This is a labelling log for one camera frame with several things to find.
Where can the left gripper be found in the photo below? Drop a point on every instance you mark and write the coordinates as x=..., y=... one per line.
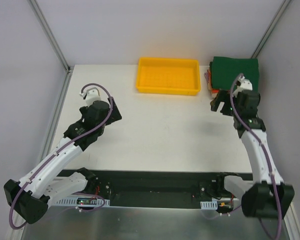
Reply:
x=115, y=111

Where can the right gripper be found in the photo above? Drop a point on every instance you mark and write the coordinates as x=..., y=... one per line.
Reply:
x=223, y=100

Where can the green t-shirt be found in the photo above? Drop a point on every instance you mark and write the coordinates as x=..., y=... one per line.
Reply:
x=224, y=70

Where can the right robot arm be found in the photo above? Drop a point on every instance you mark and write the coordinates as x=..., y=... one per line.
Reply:
x=269, y=197

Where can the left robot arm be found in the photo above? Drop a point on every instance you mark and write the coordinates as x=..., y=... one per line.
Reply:
x=32, y=195

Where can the yellow plastic tray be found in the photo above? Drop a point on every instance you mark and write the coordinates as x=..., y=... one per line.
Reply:
x=169, y=76

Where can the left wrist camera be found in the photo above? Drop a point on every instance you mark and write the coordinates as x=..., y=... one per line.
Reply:
x=91, y=95

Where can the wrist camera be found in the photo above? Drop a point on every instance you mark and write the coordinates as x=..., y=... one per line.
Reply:
x=244, y=84
x=91, y=95

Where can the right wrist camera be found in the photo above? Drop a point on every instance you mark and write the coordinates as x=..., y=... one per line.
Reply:
x=244, y=84

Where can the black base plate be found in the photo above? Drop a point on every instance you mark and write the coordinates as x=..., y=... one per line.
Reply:
x=157, y=189

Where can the left white cable duct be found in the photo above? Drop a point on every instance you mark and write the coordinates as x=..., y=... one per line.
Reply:
x=81, y=201

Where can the white cable duct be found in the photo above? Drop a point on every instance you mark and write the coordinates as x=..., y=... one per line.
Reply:
x=81, y=201
x=209, y=205

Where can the right white cable duct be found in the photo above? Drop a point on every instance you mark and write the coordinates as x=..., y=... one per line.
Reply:
x=209, y=205

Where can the left aluminium frame post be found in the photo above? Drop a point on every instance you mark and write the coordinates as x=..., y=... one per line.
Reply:
x=49, y=34

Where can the aluminium frame post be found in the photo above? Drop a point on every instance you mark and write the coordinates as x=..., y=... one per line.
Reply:
x=284, y=6
x=49, y=34

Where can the right aluminium frame post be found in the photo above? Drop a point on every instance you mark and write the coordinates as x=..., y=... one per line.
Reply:
x=284, y=6

